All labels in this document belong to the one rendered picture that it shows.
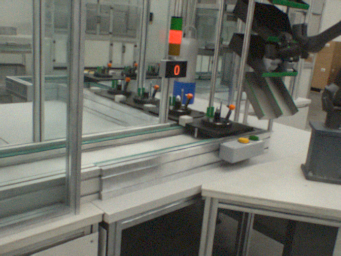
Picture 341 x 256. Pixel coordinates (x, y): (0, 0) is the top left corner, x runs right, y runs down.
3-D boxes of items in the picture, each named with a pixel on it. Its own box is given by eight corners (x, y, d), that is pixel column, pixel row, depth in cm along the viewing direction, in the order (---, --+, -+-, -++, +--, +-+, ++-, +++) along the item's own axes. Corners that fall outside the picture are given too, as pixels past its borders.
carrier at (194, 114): (210, 118, 190) (213, 94, 187) (175, 124, 174) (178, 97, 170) (176, 108, 207) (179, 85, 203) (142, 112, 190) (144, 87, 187)
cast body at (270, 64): (274, 70, 178) (283, 60, 173) (266, 69, 176) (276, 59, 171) (267, 56, 182) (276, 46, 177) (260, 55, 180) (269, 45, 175)
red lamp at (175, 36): (183, 43, 158) (184, 31, 157) (174, 43, 155) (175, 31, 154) (174, 42, 162) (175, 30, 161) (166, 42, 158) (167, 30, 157)
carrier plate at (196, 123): (253, 131, 172) (253, 127, 172) (218, 138, 156) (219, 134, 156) (212, 119, 189) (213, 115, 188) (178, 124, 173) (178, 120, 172)
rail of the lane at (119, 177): (267, 152, 174) (271, 129, 171) (102, 200, 114) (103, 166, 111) (257, 149, 178) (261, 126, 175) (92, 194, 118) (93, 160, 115)
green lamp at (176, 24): (184, 31, 157) (185, 19, 156) (175, 30, 154) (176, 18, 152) (175, 30, 161) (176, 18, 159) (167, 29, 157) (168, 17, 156)
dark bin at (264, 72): (280, 77, 183) (287, 64, 178) (261, 77, 175) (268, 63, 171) (246, 46, 200) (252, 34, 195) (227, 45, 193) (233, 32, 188)
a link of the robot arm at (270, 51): (310, 59, 168) (309, 45, 168) (278, 55, 159) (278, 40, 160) (296, 62, 175) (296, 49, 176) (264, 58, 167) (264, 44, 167)
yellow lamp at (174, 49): (181, 56, 160) (183, 43, 158) (173, 56, 156) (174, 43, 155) (173, 54, 163) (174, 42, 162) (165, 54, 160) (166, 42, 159)
